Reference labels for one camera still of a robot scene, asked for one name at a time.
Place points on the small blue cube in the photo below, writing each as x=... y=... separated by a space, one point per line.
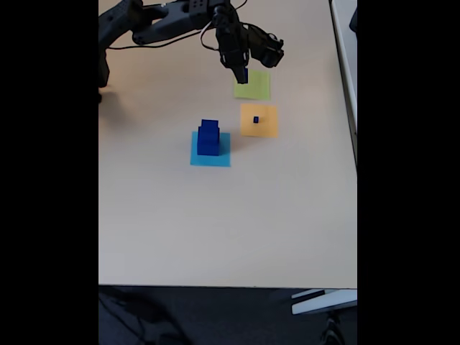
x=246 y=76

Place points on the medium blue cube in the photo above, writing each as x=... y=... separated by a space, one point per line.
x=210 y=127

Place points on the green paper square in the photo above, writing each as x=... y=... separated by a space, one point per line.
x=258 y=88

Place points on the orange paper square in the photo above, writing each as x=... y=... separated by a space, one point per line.
x=267 y=127

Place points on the light blue paper square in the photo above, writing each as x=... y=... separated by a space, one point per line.
x=224 y=160

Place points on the large blue cube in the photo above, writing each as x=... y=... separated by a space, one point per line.
x=208 y=147

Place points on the dark blue object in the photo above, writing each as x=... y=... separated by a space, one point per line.
x=354 y=21

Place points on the white table foot bar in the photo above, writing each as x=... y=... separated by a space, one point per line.
x=323 y=303

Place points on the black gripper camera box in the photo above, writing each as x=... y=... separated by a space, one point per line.
x=269 y=54

